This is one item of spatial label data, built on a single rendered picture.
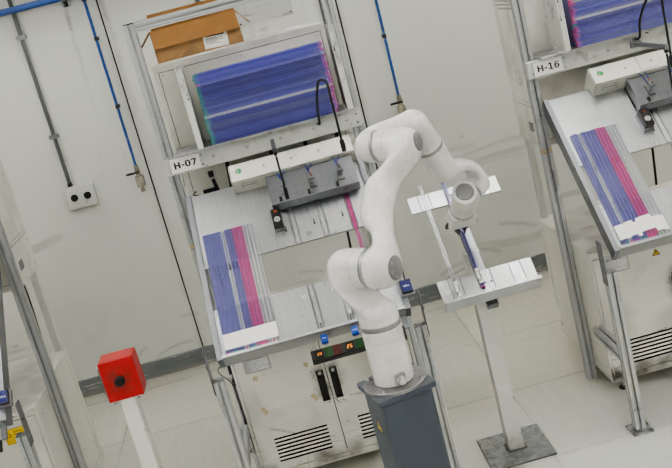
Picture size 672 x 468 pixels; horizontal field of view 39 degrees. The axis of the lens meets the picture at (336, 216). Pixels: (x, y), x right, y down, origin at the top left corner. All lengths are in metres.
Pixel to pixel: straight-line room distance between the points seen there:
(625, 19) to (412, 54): 1.62
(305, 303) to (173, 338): 2.12
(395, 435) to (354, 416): 1.00
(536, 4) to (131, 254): 2.60
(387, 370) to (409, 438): 0.21
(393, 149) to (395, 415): 0.77
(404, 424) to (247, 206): 1.21
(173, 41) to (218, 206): 0.72
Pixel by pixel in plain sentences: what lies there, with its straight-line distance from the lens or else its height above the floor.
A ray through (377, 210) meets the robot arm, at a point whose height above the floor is 1.21.
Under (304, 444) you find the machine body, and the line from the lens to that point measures 3.83.
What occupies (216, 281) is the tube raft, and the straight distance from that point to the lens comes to 3.48.
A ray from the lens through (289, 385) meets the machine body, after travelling 3.72.
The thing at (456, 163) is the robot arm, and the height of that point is 1.21.
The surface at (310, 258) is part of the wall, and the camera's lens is 5.27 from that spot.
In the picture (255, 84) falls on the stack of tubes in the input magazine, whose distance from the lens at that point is 3.58.
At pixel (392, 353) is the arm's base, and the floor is 0.81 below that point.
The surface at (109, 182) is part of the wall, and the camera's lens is 5.21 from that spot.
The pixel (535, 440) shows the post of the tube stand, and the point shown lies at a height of 0.01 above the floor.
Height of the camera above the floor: 1.87
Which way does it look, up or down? 14 degrees down
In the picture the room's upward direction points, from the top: 15 degrees counter-clockwise
